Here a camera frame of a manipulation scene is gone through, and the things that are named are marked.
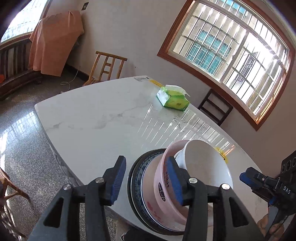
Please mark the yellow warning sticker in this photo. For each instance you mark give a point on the yellow warning sticker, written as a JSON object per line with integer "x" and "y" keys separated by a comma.
{"x": 222, "y": 154}

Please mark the dark wooden bench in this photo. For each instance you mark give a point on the dark wooden bench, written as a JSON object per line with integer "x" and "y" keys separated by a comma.
{"x": 14, "y": 65}

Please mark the side window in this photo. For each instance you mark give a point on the side window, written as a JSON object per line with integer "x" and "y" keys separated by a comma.
{"x": 26, "y": 20}

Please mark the green tissue pack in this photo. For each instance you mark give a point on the green tissue pack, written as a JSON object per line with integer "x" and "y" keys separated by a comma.
{"x": 173, "y": 96}

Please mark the white plate pink roses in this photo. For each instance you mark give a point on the white plate pink roses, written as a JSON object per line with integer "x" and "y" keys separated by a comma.
{"x": 151, "y": 207}

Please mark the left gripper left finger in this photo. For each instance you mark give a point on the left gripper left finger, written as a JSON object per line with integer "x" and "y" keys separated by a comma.
{"x": 101, "y": 192}

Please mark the dark wooden chair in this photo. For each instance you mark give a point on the dark wooden chair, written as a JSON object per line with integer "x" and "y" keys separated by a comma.
{"x": 215, "y": 107}

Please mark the orange object on bench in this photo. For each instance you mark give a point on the orange object on bench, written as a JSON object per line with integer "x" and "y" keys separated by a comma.
{"x": 2, "y": 78}

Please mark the brown framed window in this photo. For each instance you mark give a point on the brown framed window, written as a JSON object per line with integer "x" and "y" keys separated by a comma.
{"x": 234, "y": 48}

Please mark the person right hand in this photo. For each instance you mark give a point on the person right hand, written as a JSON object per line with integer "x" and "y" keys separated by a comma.
{"x": 276, "y": 231}

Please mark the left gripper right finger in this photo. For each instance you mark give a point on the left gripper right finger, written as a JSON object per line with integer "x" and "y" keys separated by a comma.
{"x": 189, "y": 191}

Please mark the rattan chair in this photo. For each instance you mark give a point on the rattan chair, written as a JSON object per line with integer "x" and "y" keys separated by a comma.
{"x": 5, "y": 183}

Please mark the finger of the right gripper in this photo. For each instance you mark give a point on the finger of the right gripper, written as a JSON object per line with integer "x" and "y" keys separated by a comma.
{"x": 252, "y": 178}

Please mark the pink bowl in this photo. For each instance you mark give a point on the pink bowl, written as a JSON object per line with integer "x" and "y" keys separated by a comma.
{"x": 162, "y": 185}

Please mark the white bowl rabbit pink base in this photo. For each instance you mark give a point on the white bowl rabbit pink base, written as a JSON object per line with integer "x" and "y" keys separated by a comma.
{"x": 205, "y": 163}

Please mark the light wooden chair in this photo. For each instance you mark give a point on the light wooden chair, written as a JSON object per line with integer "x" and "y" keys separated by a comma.
{"x": 107, "y": 67}

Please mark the blue floral plate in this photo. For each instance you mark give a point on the blue floral plate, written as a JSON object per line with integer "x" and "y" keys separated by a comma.
{"x": 133, "y": 193}

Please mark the orange cloth cover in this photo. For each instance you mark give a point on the orange cloth cover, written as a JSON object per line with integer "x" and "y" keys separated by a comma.
{"x": 52, "y": 41}

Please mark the black wall switch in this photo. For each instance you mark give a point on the black wall switch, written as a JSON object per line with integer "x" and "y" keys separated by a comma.
{"x": 84, "y": 6}

